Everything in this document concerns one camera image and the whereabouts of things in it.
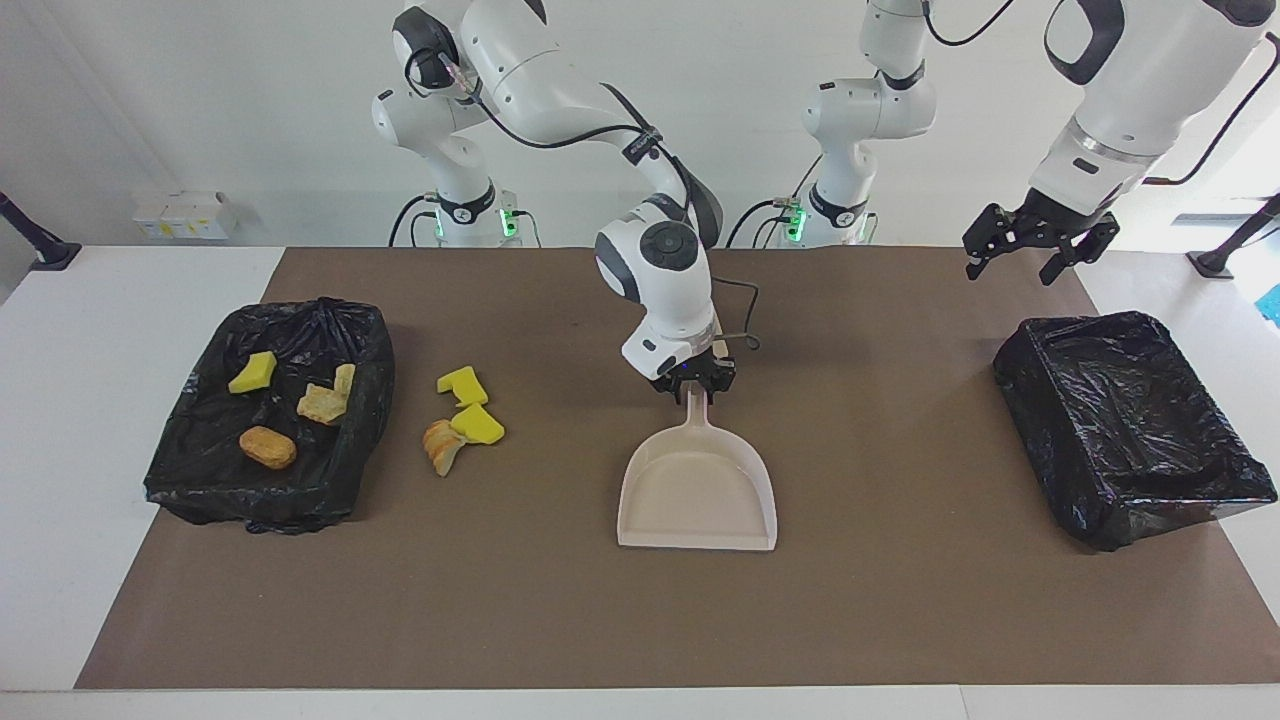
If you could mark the blue object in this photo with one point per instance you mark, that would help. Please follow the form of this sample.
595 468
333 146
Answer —
1272 305

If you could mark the yellow sponge piece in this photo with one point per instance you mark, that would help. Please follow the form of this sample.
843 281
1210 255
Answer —
478 425
462 386

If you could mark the white wall socket box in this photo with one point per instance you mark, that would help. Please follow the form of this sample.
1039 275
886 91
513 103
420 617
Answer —
185 216

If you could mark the yellow green scrub sponge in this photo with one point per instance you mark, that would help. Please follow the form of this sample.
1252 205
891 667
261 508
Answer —
254 373

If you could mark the bin with black bag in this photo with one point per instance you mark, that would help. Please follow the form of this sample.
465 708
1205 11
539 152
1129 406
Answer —
200 480
1130 430

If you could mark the pale orange croissant piece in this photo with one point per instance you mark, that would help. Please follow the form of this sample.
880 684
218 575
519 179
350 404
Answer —
441 448

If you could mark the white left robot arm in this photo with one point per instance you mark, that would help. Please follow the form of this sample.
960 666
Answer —
1150 80

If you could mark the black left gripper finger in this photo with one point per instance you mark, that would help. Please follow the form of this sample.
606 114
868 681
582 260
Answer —
976 258
1057 266

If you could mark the pale bread chunk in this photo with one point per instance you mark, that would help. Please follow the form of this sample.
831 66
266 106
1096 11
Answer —
320 405

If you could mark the striped orange croissant piece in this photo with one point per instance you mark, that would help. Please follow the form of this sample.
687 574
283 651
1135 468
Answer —
345 380

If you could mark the brown table mat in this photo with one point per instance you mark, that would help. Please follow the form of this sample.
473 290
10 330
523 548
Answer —
600 630

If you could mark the brown oval bun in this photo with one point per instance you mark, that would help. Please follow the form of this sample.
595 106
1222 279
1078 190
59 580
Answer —
268 448

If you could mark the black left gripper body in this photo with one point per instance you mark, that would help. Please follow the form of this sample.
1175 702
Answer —
1052 222

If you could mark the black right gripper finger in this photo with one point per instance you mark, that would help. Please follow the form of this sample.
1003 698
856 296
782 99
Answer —
668 392
718 394

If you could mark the black stand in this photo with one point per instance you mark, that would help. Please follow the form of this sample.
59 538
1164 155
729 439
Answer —
1215 264
50 254

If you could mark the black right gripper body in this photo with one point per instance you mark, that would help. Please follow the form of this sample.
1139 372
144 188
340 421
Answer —
695 368

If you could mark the beige plastic dustpan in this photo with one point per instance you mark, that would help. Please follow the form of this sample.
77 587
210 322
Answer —
695 500

